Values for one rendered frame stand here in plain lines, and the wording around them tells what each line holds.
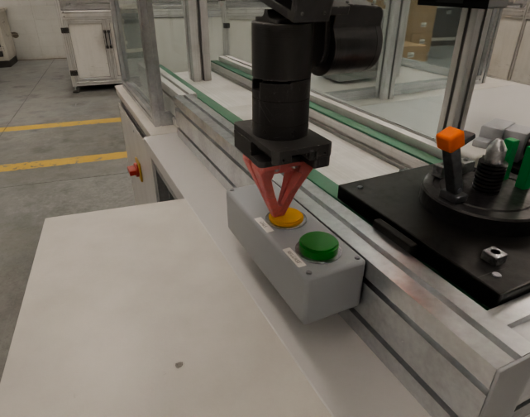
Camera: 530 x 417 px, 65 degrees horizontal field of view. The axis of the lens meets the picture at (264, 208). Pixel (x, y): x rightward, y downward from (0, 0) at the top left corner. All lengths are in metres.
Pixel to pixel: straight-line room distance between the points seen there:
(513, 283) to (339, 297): 0.15
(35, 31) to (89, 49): 2.94
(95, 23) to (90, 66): 0.49
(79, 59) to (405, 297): 5.45
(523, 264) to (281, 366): 0.25
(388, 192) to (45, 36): 8.14
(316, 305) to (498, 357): 0.16
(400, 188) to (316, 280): 0.21
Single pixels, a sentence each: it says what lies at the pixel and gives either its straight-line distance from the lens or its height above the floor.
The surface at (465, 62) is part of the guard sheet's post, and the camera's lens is 0.73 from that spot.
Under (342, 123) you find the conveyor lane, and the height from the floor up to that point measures 0.94.
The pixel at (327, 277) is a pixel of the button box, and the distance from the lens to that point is 0.41.
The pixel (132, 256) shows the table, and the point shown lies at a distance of 0.62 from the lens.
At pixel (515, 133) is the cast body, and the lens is 0.69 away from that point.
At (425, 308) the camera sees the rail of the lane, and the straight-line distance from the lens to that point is 0.39.
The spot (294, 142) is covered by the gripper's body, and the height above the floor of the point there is 1.07.
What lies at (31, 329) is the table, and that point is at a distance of 0.55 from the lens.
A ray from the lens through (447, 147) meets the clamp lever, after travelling 0.45.
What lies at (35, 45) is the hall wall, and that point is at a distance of 8.54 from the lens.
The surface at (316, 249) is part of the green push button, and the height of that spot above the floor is 0.97.
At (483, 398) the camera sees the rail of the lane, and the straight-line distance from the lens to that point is 0.38.
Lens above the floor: 1.20
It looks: 29 degrees down
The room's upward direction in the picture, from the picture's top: straight up
